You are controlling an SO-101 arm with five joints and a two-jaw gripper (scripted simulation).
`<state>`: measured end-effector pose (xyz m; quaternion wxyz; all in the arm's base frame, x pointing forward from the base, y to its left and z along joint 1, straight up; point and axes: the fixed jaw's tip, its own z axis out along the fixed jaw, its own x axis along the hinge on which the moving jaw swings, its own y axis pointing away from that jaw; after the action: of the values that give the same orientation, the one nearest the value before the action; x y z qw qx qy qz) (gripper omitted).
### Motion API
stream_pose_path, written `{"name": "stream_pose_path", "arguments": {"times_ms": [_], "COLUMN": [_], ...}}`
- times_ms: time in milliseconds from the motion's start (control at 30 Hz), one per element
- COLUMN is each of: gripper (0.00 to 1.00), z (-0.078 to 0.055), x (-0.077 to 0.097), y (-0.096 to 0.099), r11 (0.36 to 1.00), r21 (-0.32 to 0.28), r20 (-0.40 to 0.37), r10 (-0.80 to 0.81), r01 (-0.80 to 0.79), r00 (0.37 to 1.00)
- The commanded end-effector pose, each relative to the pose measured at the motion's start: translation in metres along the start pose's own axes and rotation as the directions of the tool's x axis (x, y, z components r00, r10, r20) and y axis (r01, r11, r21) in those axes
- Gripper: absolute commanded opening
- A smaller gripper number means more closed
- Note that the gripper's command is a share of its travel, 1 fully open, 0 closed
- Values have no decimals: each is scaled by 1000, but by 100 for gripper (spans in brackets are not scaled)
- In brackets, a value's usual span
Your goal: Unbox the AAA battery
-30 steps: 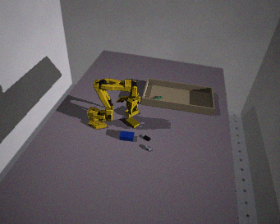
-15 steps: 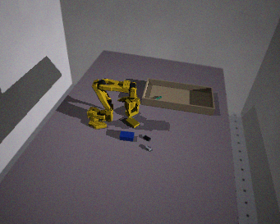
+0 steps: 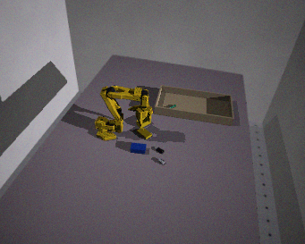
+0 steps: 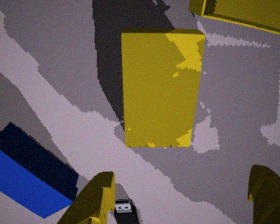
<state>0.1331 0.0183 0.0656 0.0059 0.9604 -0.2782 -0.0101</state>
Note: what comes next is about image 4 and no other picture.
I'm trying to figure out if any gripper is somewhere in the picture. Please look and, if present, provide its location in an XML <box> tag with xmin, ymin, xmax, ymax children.
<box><xmin>57</xmin><ymin>165</ymin><xmax>280</xmax><ymax>224</ymax></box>

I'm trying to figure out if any black usb flash drive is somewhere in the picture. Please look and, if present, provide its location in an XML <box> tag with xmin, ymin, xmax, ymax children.
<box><xmin>114</xmin><ymin>199</ymin><xmax>139</xmax><ymax>224</ymax></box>

